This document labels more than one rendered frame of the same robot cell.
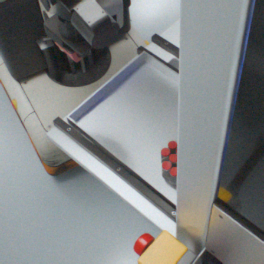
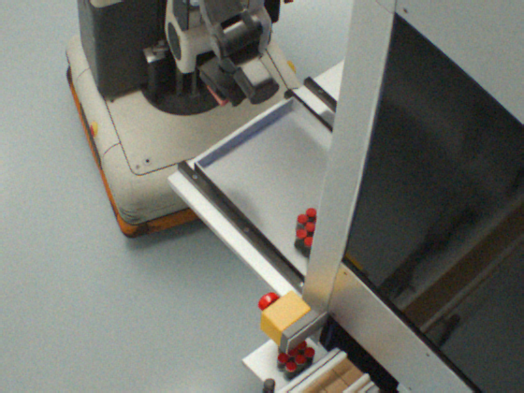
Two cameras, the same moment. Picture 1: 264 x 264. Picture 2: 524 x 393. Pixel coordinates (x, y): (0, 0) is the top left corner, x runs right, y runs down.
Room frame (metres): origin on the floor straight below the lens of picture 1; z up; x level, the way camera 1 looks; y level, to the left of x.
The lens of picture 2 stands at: (-0.58, 0.03, 2.69)
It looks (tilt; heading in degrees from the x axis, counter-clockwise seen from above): 57 degrees down; 3
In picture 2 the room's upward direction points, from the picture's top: 6 degrees clockwise
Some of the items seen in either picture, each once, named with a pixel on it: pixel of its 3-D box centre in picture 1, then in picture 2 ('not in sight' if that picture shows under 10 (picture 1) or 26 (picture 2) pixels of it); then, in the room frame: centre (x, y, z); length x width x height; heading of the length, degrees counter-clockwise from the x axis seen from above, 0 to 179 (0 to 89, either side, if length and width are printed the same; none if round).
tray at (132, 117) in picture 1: (160, 125); (300, 188); (0.58, 0.02, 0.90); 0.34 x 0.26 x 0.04; 49
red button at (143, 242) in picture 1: (146, 246); (270, 304); (0.27, 0.04, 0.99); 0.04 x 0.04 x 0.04; 50
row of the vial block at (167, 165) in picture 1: (190, 145); (330, 216); (0.52, -0.04, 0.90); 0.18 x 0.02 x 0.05; 139
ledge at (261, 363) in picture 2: not in sight; (291, 366); (0.20, -0.01, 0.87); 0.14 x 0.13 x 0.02; 50
